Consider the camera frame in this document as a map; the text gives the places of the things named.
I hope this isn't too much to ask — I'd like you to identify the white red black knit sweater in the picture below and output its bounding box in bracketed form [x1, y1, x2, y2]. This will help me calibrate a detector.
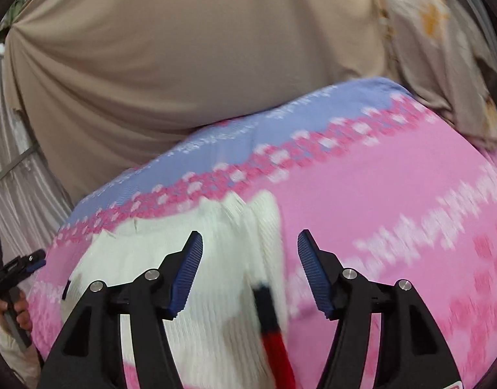
[60, 191, 288, 388]

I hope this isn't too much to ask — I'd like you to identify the cream floral curtain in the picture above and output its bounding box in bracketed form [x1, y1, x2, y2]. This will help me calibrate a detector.
[375, 0, 497, 150]

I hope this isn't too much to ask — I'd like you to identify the pink and lilac floral bedsheet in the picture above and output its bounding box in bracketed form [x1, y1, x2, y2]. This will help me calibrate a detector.
[30, 78, 497, 388]

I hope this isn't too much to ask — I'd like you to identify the beige fabric headboard cover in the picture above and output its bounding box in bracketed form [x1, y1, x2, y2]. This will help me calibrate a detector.
[4, 0, 394, 201]

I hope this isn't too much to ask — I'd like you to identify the person's left hand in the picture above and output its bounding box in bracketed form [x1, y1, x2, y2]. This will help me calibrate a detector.
[0, 286, 34, 333]

